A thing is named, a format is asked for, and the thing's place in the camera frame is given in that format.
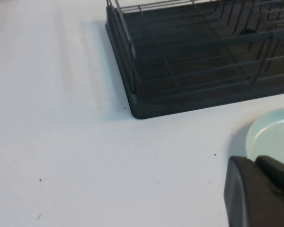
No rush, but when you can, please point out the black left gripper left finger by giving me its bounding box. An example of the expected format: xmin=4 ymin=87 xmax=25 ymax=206
xmin=223 ymin=156 xmax=284 ymax=227

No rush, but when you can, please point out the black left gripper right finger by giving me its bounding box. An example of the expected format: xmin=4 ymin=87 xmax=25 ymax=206
xmin=254 ymin=154 xmax=284 ymax=197

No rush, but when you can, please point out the light blue round plate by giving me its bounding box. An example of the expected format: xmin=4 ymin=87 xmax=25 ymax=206
xmin=246 ymin=106 xmax=284 ymax=171

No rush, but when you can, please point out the black plastic drip tray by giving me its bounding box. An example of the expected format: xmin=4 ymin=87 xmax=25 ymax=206
xmin=105 ymin=0 xmax=284 ymax=120

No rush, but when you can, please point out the black wire dish rack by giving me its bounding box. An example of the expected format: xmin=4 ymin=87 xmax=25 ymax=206
xmin=106 ymin=0 xmax=284 ymax=93

